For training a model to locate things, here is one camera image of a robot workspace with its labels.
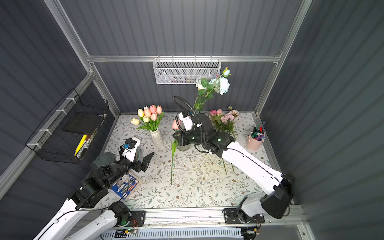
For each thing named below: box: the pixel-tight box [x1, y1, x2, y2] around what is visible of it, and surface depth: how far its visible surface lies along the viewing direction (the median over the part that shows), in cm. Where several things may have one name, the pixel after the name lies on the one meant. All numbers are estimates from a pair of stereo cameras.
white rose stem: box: [193, 77, 213, 112], surface depth 75 cm
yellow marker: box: [74, 134, 88, 156], surface depth 72 cm
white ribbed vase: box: [149, 129, 164, 150], surface depth 93 cm
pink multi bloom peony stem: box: [222, 105, 239, 124], surface depth 118 cm
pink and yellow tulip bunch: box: [131, 104, 165, 132], surface depth 80 cm
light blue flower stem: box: [196, 67, 232, 112], surface depth 68 cm
